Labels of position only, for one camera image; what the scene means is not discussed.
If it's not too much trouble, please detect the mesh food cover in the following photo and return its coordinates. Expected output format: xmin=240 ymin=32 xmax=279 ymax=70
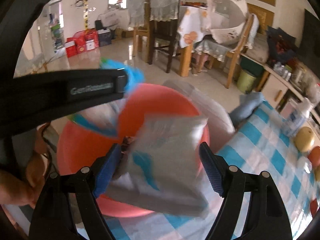
xmin=204 ymin=0 xmax=248 ymax=45

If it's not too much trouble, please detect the pink trash bin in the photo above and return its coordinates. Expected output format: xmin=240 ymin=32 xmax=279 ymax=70
xmin=57 ymin=83 xmax=205 ymax=217

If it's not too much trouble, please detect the small brown pear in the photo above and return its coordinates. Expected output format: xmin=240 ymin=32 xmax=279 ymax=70
xmin=293 ymin=126 xmax=316 ymax=153

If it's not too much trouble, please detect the white blue wipes pack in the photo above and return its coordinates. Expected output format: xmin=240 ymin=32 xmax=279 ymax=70
xmin=106 ymin=115 xmax=208 ymax=217

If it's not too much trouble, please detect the person left hand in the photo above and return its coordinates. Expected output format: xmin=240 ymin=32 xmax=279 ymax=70
xmin=1 ymin=123 xmax=50 ymax=207

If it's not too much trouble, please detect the red apple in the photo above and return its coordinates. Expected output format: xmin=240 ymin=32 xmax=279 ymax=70
xmin=308 ymin=146 xmax=320 ymax=169

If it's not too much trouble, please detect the white plastic milk bottle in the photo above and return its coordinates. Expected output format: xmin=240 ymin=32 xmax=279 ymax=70
xmin=281 ymin=98 xmax=313 ymax=137

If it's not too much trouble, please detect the white tv cabinet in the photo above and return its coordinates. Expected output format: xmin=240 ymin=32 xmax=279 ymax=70
xmin=240 ymin=52 xmax=320 ymax=126

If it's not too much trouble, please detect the blue white checkered tablecloth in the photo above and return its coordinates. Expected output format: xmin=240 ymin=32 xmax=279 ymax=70
xmin=100 ymin=100 xmax=320 ymax=240

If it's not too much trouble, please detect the green waste bin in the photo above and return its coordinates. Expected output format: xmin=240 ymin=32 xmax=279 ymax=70
xmin=236 ymin=69 xmax=257 ymax=93

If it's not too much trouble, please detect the wooden dining chair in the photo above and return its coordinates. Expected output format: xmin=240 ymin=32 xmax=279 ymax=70
xmin=193 ymin=14 xmax=259 ymax=89

